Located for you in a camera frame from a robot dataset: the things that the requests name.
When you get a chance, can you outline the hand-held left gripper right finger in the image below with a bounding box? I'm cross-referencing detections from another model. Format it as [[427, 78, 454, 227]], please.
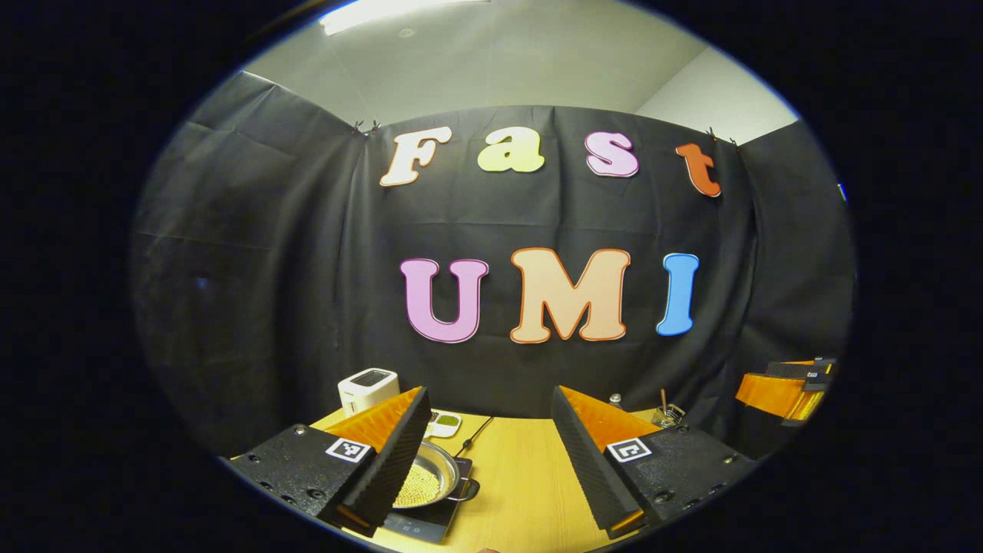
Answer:
[[550, 386, 757, 540]]

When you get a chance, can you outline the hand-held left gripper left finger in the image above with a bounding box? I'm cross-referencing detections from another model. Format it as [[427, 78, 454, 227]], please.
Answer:
[[229, 386, 432, 538]]

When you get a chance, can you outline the steel pot with black handle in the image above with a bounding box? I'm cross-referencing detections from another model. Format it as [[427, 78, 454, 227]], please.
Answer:
[[392, 440, 482, 510]]

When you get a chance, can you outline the black induction cooktop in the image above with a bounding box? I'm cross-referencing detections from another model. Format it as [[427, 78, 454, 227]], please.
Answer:
[[380, 455, 475, 545]]

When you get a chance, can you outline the white toaster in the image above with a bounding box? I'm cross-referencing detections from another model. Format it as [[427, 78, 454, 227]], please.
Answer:
[[338, 368, 400, 418]]

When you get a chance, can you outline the black power cable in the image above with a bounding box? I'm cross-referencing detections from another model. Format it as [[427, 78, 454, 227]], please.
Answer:
[[458, 416, 495, 457]]

